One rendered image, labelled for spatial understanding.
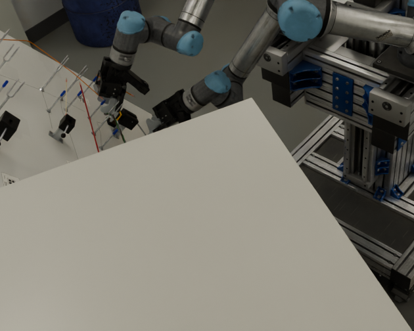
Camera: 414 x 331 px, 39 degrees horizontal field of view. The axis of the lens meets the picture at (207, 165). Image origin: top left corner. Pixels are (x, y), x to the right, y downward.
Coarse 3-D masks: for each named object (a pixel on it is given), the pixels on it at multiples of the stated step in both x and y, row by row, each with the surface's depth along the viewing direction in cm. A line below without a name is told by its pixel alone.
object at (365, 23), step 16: (288, 0) 161; (304, 0) 159; (320, 0) 162; (288, 16) 160; (304, 16) 159; (320, 16) 159; (336, 16) 163; (352, 16) 164; (368, 16) 164; (384, 16) 165; (400, 16) 167; (288, 32) 164; (304, 32) 163; (320, 32) 164; (336, 32) 166; (352, 32) 166; (368, 32) 165; (384, 32) 165; (400, 32) 166
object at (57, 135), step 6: (66, 114) 166; (60, 120) 167; (66, 120) 163; (72, 120) 166; (60, 126) 163; (66, 126) 163; (72, 126) 164; (60, 132) 166; (66, 132) 164; (54, 138) 166; (60, 138) 169
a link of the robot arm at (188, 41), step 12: (192, 0) 171; (204, 0) 171; (192, 12) 171; (204, 12) 172; (168, 24) 176; (180, 24) 172; (192, 24) 171; (168, 36) 174; (180, 36) 171; (192, 36) 170; (168, 48) 177; (180, 48) 172; (192, 48) 171
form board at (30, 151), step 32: (0, 32) 193; (0, 64) 176; (32, 64) 192; (0, 96) 162; (32, 96) 176; (64, 96) 192; (96, 96) 211; (32, 128) 162; (96, 128) 191; (0, 160) 140; (32, 160) 150; (64, 160) 161
